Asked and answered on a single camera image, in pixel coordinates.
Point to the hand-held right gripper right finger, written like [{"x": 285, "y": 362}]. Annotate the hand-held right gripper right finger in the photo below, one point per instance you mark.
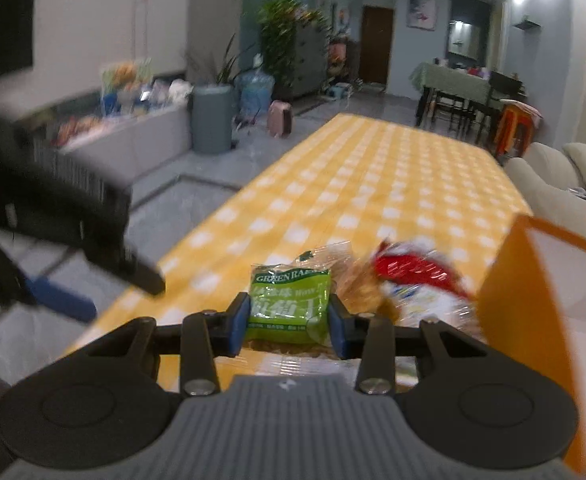
[{"x": 336, "y": 332}]

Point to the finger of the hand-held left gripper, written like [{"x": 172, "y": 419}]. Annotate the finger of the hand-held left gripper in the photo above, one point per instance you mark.
[
  {"x": 60, "y": 300},
  {"x": 133, "y": 272}
]

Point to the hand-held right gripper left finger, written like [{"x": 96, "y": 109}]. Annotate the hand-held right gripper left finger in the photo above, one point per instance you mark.
[{"x": 239, "y": 327}]

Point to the green snack packet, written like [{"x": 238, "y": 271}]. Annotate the green snack packet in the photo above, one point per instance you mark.
[{"x": 288, "y": 305}]

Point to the orange cardboard box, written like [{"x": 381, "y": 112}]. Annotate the orange cardboard box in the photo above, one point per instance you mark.
[{"x": 523, "y": 310}]

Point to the clear packet of brown snacks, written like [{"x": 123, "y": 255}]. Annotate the clear packet of brown snacks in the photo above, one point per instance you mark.
[{"x": 355, "y": 280}]

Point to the pile of small snacks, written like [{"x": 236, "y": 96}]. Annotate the pile of small snacks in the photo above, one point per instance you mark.
[{"x": 78, "y": 130}]

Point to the white silver snack packet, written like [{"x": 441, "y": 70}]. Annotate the white silver snack packet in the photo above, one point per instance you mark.
[{"x": 428, "y": 310}]

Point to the red snack packet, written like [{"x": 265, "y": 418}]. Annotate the red snack packet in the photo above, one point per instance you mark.
[{"x": 413, "y": 265}]

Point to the white low media cabinet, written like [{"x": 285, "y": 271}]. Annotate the white low media cabinet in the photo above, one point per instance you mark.
[{"x": 133, "y": 132}]

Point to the teddy bear display box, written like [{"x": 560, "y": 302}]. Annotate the teddy bear display box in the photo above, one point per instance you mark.
[{"x": 125, "y": 85}]

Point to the yellow checked tablecloth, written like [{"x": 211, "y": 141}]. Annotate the yellow checked tablecloth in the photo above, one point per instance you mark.
[{"x": 363, "y": 190}]

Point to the white plush toy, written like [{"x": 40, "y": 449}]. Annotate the white plush toy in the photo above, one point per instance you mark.
[{"x": 179, "y": 91}]

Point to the grey trash can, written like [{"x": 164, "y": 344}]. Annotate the grey trash can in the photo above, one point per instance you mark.
[{"x": 212, "y": 120}]

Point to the blue water jug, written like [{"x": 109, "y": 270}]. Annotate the blue water jug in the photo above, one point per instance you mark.
[{"x": 255, "y": 92}]

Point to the long-leaf potted plant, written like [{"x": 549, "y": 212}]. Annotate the long-leaf potted plant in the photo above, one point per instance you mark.
[{"x": 223, "y": 65}]

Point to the small step stool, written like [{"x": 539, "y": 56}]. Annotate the small step stool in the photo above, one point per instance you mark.
[{"x": 338, "y": 92}]

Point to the beige sofa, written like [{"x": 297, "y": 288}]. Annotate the beige sofa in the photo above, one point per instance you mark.
[{"x": 548, "y": 195}]

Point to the grey drawer cabinet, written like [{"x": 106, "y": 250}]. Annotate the grey drawer cabinet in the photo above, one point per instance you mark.
[{"x": 309, "y": 60}]

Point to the orange plastic stool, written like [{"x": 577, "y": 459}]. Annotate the orange plastic stool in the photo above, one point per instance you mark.
[{"x": 515, "y": 125}]

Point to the dining table with green cloth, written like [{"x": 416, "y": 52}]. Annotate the dining table with green cloth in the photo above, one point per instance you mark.
[{"x": 453, "y": 80}]

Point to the tall leafy potted plant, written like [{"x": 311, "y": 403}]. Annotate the tall leafy potted plant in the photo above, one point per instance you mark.
[{"x": 288, "y": 35}]

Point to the brown wooden door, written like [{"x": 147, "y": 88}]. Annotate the brown wooden door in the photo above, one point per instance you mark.
[{"x": 377, "y": 45}]

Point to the black dining chair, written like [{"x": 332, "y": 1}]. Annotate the black dining chair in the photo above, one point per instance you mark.
[{"x": 503, "y": 85}]

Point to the framed wall picture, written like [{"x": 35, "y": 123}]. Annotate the framed wall picture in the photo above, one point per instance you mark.
[{"x": 421, "y": 12}]

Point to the dark wall shelf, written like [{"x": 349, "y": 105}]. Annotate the dark wall shelf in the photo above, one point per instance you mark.
[{"x": 528, "y": 24}]

